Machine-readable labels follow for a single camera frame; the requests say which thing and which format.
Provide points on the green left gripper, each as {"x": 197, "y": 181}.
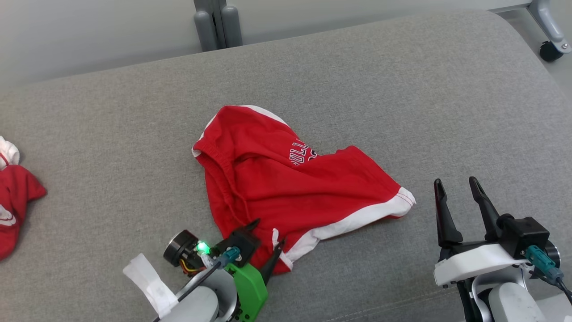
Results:
{"x": 248, "y": 290}

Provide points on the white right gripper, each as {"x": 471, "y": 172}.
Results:
{"x": 473, "y": 264}

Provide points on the red shorts with white trim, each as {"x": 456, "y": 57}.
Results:
{"x": 277, "y": 192}

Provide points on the red jersey with white trim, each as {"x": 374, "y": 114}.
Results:
{"x": 18, "y": 197}

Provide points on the white tape strip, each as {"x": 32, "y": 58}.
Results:
{"x": 149, "y": 286}

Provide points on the grey stand leg with caster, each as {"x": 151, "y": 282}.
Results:
{"x": 547, "y": 22}

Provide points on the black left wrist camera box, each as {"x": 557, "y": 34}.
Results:
{"x": 239, "y": 246}

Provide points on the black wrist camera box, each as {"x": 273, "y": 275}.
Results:
{"x": 239, "y": 246}
{"x": 523, "y": 235}

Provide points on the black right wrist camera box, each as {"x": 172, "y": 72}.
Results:
{"x": 523, "y": 235}

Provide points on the grey aluminium partition post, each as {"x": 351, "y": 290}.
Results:
{"x": 219, "y": 22}

